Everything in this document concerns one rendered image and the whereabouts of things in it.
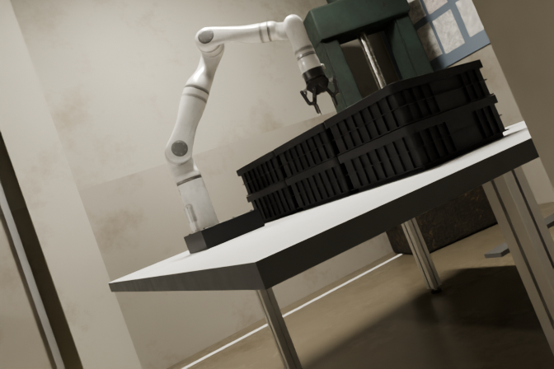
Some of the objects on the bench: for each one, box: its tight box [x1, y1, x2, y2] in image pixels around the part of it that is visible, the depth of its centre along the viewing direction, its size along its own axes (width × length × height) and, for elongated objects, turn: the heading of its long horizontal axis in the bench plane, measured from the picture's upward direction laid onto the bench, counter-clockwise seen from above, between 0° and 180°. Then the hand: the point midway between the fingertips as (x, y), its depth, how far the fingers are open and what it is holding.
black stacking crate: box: [285, 156, 359, 211], centre depth 169 cm, size 40×30×12 cm
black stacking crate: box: [246, 180, 303, 223], centre depth 194 cm, size 40×30×12 cm
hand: (326, 107), depth 176 cm, fingers open, 5 cm apart
